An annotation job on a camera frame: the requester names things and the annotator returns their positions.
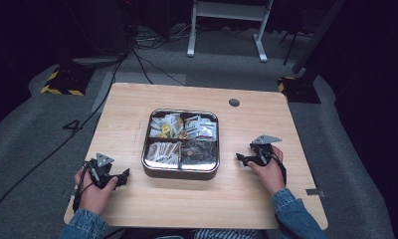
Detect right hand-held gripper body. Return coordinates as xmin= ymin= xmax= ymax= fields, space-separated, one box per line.
xmin=249 ymin=133 xmax=283 ymax=167

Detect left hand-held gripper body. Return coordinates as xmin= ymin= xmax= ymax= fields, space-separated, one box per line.
xmin=84 ymin=152 xmax=117 ymax=190

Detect pile of white sachets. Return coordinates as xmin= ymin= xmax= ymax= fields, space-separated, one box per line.
xmin=183 ymin=114 xmax=218 ymax=142

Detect square metal divided tray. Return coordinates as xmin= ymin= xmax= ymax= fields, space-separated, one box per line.
xmin=140 ymin=108 xmax=221 ymax=181

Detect person's right hand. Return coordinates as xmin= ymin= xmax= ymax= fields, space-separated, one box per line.
xmin=247 ymin=145 xmax=287 ymax=196

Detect person's left hand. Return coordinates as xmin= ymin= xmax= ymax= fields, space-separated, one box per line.
xmin=74 ymin=164 xmax=119 ymax=216

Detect pile of white-brown stick packets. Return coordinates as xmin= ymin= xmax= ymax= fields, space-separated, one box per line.
xmin=144 ymin=140 xmax=182 ymax=167

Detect pile of dark foil packets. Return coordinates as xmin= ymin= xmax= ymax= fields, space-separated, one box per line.
xmin=180 ymin=138 xmax=219 ymax=167

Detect grey tape strip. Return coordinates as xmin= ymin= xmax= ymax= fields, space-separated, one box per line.
xmin=304 ymin=187 xmax=326 ymax=199

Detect black yellow-striped stand base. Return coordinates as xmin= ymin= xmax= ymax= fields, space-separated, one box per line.
xmin=40 ymin=65 xmax=93 ymax=98
xmin=277 ymin=75 xmax=322 ymax=105

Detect person's striped pants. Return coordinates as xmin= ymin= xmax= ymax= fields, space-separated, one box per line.
xmin=193 ymin=228 xmax=265 ymax=239

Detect grey flat stand base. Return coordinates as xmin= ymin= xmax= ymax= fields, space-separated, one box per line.
xmin=72 ymin=55 xmax=122 ymax=69

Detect thin black stand leg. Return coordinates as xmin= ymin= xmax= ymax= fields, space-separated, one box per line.
xmin=279 ymin=29 xmax=308 ymax=67

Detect dark slanted pole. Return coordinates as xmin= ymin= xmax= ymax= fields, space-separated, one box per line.
xmin=291 ymin=0 xmax=348 ymax=76

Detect white metal stand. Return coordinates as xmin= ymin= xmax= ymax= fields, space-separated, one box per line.
xmin=186 ymin=0 xmax=275 ymax=64

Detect right hand-held gripper cable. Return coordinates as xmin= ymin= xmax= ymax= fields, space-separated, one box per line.
xmin=270 ymin=150 xmax=288 ymax=187

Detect hand-held gripper cable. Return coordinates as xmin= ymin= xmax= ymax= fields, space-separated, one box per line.
xmin=270 ymin=150 xmax=288 ymax=187
xmin=72 ymin=161 xmax=100 ymax=214

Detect left hand-held gripper cable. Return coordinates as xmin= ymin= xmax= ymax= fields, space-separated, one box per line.
xmin=72 ymin=161 xmax=100 ymax=214

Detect long black floor cable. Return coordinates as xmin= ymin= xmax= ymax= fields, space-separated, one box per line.
xmin=0 ymin=46 xmax=136 ymax=223

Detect thin black floor cable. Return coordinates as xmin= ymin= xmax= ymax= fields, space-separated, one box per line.
xmin=131 ymin=49 xmax=188 ymax=88

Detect bundle of floor cables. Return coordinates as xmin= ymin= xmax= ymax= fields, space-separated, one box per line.
xmin=133 ymin=22 xmax=201 ymax=52

